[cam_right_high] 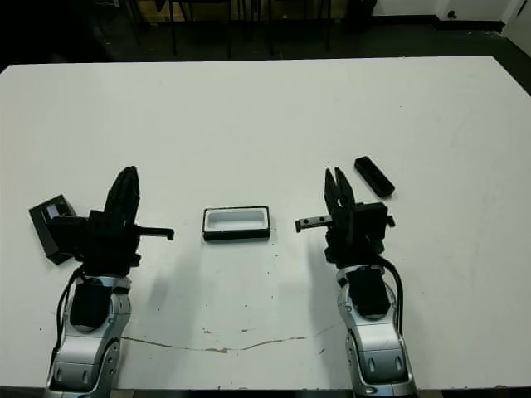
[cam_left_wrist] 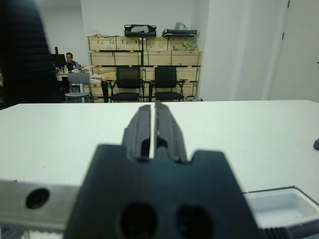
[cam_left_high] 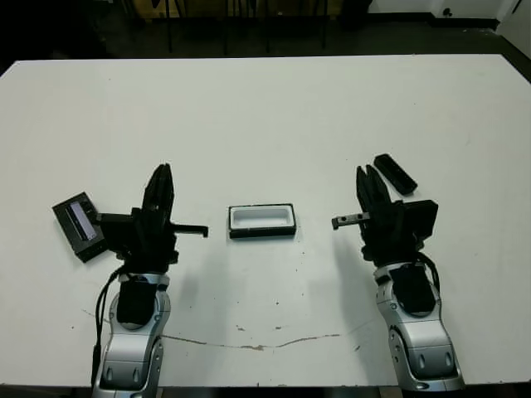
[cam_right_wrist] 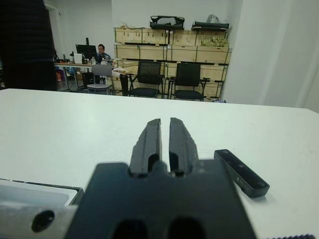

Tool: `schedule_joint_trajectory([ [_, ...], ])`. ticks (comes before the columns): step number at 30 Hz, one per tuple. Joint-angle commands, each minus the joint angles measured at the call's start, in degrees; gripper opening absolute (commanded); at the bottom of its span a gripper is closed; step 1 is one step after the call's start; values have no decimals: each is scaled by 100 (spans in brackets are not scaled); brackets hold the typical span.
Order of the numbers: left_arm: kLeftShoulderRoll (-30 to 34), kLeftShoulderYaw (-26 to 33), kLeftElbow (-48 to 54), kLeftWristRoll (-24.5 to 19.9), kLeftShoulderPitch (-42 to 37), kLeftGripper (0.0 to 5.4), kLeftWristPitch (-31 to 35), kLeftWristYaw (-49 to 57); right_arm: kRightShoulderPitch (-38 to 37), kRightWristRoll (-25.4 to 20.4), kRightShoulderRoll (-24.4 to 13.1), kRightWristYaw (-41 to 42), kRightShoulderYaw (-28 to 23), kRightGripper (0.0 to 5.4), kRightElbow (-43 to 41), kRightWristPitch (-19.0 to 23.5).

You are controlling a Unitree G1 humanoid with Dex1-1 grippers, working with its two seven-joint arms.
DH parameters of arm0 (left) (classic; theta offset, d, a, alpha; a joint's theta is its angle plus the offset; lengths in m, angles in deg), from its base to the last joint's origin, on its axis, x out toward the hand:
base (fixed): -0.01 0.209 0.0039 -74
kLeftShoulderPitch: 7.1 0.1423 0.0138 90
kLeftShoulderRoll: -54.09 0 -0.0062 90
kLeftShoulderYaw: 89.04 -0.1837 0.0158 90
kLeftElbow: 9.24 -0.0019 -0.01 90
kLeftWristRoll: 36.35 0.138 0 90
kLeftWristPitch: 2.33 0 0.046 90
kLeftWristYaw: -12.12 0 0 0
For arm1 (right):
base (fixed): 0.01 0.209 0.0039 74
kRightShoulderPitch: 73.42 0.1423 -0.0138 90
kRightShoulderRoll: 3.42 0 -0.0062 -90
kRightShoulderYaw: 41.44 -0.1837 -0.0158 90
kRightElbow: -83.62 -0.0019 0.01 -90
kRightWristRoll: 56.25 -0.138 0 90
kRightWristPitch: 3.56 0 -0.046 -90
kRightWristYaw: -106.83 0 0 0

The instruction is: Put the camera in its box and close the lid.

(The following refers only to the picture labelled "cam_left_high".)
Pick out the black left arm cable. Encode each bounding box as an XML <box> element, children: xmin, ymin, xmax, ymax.
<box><xmin>90</xmin><ymin>269</ymin><xmax>125</xmax><ymax>376</ymax></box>

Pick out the black bar-shaped camera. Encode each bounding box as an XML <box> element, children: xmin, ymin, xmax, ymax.
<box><xmin>373</xmin><ymin>153</ymin><xmax>417</xmax><ymax>195</ymax></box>

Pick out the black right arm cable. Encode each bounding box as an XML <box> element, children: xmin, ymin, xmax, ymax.
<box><xmin>414</xmin><ymin>250</ymin><xmax>444</xmax><ymax>320</ymax></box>

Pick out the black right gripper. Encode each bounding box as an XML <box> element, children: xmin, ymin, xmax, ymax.
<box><xmin>331</xmin><ymin>164</ymin><xmax>424</xmax><ymax>266</ymax></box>

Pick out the yellow wooden cabinet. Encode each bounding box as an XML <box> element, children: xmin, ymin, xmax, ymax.
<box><xmin>139</xmin><ymin>0</ymin><xmax>183</xmax><ymax>20</ymax></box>

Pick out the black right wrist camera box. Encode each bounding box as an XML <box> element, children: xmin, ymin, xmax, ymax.
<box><xmin>402</xmin><ymin>199</ymin><xmax>440</xmax><ymax>244</ymax></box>

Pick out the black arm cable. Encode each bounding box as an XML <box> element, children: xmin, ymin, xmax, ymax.
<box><xmin>414</xmin><ymin>250</ymin><xmax>444</xmax><ymax>320</ymax></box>
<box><xmin>90</xmin><ymin>269</ymin><xmax>125</xmax><ymax>376</ymax></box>

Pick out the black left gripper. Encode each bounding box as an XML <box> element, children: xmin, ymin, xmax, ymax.
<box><xmin>114</xmin><ymin>164</ymin><xmax>209</xmax><ymax>274</ymax></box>

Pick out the black printed box lid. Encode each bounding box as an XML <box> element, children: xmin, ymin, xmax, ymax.
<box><xmin>51</xmin><ymin>192</ymin><xmax>108</xmax><ymax>263</ymax></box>

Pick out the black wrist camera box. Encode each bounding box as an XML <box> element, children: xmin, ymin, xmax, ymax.
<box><xmin>402</xmin><ymin>199</ymin><xmax>440</xmax><ymax>244</ymax></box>
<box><xmin>96</xmin><ymin>211</ymin><xmax>138</xmax><ymax>252</ymax></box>

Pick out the black box with white insert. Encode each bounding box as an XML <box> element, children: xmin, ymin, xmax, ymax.
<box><xmin>227</xmin><ymin>201</ymin><xmax>297</xmax><ymax>240</ymax></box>

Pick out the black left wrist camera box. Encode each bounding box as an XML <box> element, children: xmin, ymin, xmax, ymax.
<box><xmin>96</xmin><ymin>211</ymin><xmax>138</xmax><ymax>252</ymax></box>

